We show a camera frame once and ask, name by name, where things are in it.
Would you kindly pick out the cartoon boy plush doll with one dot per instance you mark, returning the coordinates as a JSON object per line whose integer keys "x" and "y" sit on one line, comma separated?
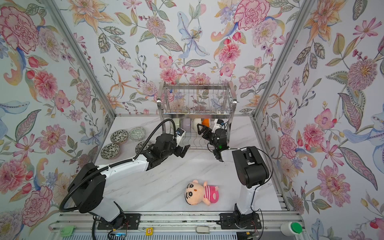
{"x": 196, "y": 193}

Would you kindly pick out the aluminium corner post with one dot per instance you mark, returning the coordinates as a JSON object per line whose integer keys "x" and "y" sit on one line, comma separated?
{"x": 53, "y": 9}
{"x": 282, "y": 59}

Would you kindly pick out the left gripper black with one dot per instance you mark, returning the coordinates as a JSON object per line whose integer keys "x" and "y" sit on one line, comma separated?
{"x": 179, "y": 153}

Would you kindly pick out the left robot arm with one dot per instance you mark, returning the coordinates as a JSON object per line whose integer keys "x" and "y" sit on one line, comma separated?
{"x": 86, "y": 192}

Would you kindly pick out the dark patterned bowl front-left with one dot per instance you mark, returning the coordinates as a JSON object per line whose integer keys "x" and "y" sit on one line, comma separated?
{"x": 110, "y": 151}

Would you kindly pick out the light green bowl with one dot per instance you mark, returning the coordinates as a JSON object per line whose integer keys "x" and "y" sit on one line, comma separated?
{"x": 177, "y": 122}

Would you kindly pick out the left aluminium corner post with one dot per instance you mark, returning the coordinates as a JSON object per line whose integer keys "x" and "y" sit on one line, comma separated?
{"x": 53, "y": 9}

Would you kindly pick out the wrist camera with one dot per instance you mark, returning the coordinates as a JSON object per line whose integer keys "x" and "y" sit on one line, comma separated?
{"x": 180, "y": 134}
{"x": 218, "y": 124}

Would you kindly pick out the dark patterned bowl centre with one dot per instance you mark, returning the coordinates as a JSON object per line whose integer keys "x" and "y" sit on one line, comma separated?
{"x": 141, "y": 145}

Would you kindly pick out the dark patterned bowl back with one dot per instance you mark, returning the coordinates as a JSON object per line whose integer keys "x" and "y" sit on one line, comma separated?
{"x": 119, "y": 136}

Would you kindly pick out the grey clip on rail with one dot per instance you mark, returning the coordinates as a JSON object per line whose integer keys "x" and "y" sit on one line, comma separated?
{"x": 202, "y": 230}

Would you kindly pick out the steel two-tier dish rack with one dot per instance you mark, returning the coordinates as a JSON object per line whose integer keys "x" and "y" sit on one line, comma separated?
{"x": 207, "y": 101}

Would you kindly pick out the green emergency button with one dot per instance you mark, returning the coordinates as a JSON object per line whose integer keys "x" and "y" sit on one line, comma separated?
{"x": 291, "y": 229}

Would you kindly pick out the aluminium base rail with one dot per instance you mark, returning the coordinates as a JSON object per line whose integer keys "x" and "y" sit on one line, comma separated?
{"x": 216, "y": 221}

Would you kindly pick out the lilac purple bowl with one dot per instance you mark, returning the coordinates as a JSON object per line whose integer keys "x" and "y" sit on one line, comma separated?
{"x": 186, "y": 125}

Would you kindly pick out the green tag on rail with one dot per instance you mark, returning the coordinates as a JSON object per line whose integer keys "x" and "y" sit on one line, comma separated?
{"x": 67, "y": 231}

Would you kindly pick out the pale green patterned bowl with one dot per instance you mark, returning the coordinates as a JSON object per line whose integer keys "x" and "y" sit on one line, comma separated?
{"x": 137, "y": 134}

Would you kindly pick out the white bowl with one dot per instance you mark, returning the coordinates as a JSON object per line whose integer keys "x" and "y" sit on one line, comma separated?
{"x": 206, "y": 122}

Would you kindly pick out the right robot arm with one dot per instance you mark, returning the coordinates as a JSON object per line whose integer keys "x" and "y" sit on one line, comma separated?
{"x": 252, "y": 173}

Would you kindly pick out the right aluminium corner post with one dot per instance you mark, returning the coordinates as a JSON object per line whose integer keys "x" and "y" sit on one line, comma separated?
{"x": 282, "y": 59}

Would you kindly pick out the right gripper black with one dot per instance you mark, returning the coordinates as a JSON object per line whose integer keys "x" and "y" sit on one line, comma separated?
{"x": 206, "y": 129}

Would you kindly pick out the cream bowl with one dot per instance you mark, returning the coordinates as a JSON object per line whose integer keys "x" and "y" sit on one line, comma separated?
{"x": 195, "y": 123}

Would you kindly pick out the yellow sticker on rail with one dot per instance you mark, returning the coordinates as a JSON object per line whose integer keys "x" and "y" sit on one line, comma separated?
{"x": 149, "y": 231}

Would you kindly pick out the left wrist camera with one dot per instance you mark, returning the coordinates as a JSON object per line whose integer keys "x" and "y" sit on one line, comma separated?
{"x": 180, "y": 134}

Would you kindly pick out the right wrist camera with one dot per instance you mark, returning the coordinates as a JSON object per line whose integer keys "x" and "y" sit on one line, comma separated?
{"x": 218, "y": 124}

